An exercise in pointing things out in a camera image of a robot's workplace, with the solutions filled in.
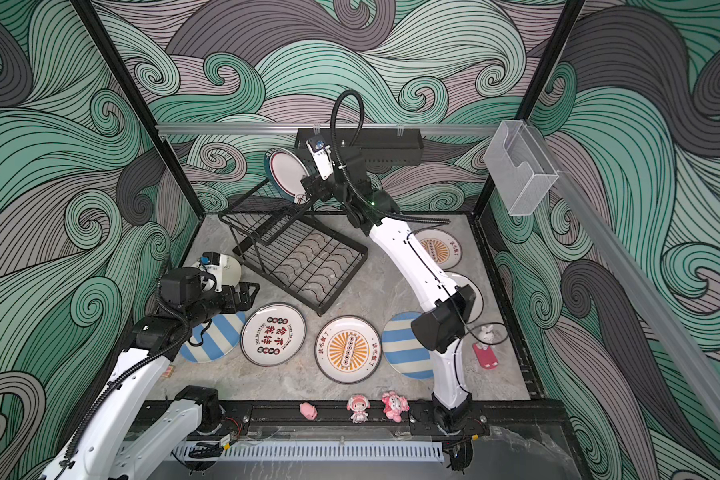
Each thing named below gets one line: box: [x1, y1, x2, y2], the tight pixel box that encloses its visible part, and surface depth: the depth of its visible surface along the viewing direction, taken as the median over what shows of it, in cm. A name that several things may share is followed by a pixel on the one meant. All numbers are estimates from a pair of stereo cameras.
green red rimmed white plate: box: [264, 147, 310, 204], surface depth 94 cm
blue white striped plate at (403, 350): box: [381, 311, 434, 381], surface depth 86 cm
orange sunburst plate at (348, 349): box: [314, 315, 382, 384], surface depth 86 cm
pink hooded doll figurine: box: [346, 394, 371, 423], surface depth 74 cm
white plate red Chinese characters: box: [240, 303, 307, 367], surface depth 89 cm
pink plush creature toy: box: [382, 390, 410, 423], surface depth 74 cm
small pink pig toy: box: [299, 402, 317, 420], surface depth 74 cm
